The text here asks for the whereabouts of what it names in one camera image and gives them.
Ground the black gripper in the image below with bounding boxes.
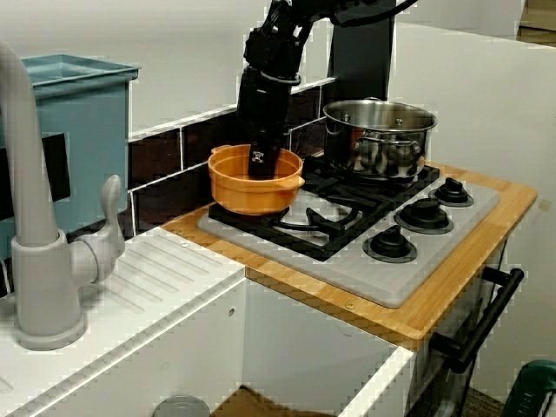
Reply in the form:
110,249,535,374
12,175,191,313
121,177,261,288
236,65,301,180

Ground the orange plastic toy pot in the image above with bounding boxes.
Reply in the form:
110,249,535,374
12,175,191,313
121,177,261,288
207,144,305,217

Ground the stainless steel pot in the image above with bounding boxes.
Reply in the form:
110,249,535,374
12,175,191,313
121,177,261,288
321,97,439,182

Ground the small black stove knob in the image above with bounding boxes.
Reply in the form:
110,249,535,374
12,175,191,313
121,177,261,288
428,176,474,208
362,225,419,264

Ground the grey toy stove panel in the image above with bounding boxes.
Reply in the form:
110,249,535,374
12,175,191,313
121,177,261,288
197,173,500,310

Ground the large black stove knob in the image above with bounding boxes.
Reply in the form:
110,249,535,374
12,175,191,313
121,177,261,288
394,197,454,234

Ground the black burner grate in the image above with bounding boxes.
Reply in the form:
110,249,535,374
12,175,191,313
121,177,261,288
208,156,442,262

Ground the blue-grey plastic box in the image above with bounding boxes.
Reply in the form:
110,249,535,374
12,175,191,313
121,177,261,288
0,54,142,257

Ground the white sink cabinet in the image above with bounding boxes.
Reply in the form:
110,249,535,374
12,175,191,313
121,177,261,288
0,225,418,417

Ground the brown cardboard sheet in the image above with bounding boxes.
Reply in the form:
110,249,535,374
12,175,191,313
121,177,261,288
210,384,335,417

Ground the grey toy faucet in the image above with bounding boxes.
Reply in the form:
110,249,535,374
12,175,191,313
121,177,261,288
0,41,126,351

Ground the silver round disc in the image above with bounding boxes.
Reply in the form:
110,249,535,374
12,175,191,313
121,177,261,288
152,394,212,417

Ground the green clamp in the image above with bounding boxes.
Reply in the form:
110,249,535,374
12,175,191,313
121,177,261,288
501,360,556,417

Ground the black upright post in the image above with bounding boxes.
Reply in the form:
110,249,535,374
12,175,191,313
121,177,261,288
326,17,394,103

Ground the black oven door handle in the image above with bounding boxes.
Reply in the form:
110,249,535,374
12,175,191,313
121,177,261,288
429,267,526,374

